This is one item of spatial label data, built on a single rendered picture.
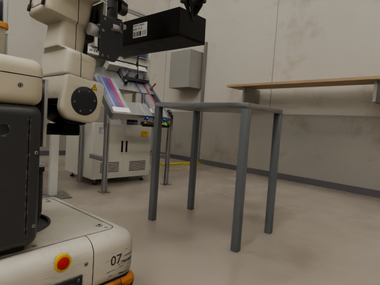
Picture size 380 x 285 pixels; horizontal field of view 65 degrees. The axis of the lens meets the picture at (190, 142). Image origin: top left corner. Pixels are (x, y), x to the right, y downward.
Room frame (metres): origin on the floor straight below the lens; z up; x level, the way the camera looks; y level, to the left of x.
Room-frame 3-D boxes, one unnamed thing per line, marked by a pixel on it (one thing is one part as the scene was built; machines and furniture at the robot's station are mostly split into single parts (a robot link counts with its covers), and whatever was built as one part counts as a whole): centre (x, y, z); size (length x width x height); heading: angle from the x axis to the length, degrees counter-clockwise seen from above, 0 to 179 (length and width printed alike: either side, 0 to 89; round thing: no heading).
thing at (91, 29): (1.22, 0.43, 0.99); 0.28 x 0.16 x 0.22; 50
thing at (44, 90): (1.16, 0.55, 0.68); 0.28 x 0.27 x 0.25; 50
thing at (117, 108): (3.24, 0.78, 0.65); 1.01 x 0.73 x 1.29; 45
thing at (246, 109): (1.94, -0.16, 0.40); 0.70 x 0.45 x 0.80; 50
